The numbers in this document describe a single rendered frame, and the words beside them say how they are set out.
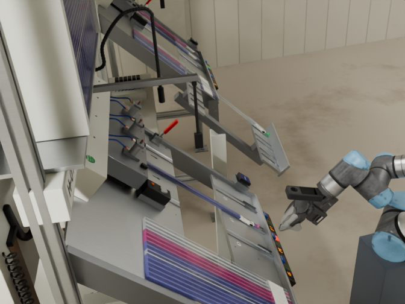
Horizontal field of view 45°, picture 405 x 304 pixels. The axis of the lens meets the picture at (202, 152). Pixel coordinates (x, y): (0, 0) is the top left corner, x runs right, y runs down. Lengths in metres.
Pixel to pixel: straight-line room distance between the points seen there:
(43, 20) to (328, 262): 2.05
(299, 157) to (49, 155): 2.57
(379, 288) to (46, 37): 1.47
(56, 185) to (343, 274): 1.92
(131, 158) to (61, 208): 0.46
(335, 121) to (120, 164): 2.70
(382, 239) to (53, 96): 1.12
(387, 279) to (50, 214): 1.32
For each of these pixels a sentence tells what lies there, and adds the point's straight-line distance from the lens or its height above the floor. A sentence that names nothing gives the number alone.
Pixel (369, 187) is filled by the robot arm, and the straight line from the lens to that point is 1.60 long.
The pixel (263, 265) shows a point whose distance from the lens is 1.51.
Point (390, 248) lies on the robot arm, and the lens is 1.67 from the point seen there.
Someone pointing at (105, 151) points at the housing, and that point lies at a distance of 1.18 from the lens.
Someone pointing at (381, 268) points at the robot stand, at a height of 0.54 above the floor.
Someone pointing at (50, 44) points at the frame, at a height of 1.57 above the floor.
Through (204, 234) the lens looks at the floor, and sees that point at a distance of 2.73.
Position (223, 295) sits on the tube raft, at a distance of 1.22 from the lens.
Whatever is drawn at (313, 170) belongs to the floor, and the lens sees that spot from 3.22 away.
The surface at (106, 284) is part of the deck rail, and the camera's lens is 1.04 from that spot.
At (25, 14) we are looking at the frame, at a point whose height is 1.63.
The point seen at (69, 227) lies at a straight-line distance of 1.05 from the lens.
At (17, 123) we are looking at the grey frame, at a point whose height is 1.51.
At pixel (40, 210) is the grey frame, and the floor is 1.34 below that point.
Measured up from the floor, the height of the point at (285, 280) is 0.73.
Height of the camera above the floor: 1.85
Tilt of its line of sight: 33 degrees down
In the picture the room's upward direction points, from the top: 4 degrees counter-clockwise
